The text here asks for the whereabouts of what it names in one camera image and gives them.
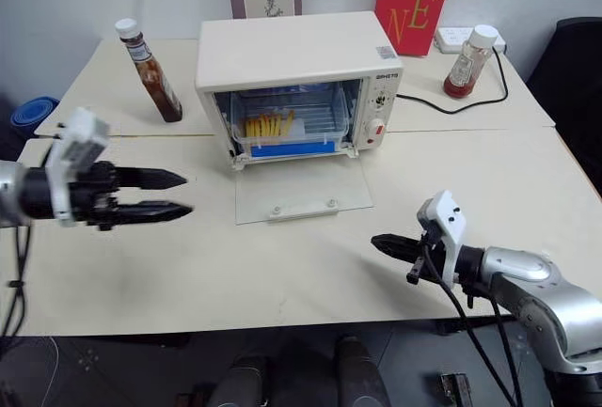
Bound cream white toaster oven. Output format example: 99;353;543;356
195;10;405;173

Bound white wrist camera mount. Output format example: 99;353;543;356
416;190;468;282
44;106;110;228

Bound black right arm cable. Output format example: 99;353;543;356
418;233;526;407

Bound blue label strip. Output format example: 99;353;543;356
249;140;337;161

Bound black chair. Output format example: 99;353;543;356
523;16;602;183

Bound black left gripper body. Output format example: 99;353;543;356
69;160;119;232

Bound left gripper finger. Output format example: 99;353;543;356
114;166;190;192
114;199;196;226

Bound red ketchup bottle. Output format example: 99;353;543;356
442;23;500;101

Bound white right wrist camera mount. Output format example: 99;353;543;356
416;190;468;282

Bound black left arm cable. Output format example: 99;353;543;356
0;222;33;338

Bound dark rounded shape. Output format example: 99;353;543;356
332;333;392;407
205;353;270;407

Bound white power strip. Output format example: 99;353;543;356
433;25;509;55

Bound black power cord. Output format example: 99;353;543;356
396;46;511;116

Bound red book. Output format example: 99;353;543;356
373;0;460;58

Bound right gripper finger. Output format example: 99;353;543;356
375;243;420;263
371;233;420;251

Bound glass toaster oven door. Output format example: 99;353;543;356
232;151;376;227

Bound yellow french fries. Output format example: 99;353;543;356
241;110;298;138

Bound blue round stool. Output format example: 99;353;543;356
9;96;60;139

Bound small metal bracket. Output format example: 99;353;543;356
438;370;472;407

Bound clear plastic food container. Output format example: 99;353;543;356
229;82;356;161

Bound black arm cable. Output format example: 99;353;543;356
0;222;33;338
418;233;526;407

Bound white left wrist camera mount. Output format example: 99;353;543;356
44;106;110;228

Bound brown sauce bottle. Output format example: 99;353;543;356
115;18;184;124

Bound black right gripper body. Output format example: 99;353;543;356
405;231;449;285

